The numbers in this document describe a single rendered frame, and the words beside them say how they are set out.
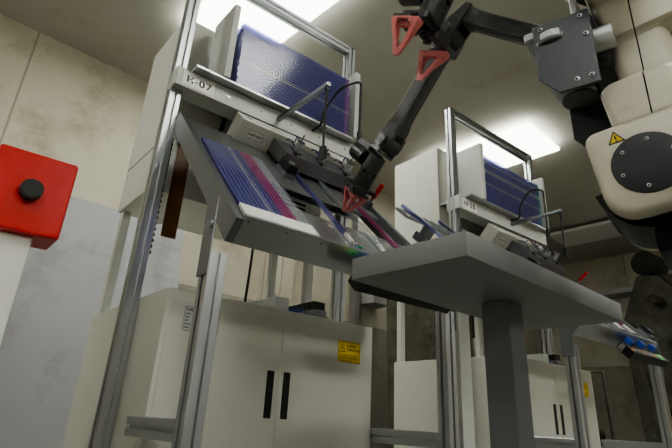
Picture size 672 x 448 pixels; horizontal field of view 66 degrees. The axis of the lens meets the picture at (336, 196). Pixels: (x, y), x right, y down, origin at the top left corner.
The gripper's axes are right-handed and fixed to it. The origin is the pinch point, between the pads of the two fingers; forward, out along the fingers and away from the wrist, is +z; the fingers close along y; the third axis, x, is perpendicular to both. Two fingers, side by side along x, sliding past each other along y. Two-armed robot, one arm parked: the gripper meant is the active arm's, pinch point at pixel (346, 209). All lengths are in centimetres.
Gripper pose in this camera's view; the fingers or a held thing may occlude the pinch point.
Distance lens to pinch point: 163.6
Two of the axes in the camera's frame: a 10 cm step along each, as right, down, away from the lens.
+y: -7.7, -2.9, -5.7
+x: 4.0, 4.7, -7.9
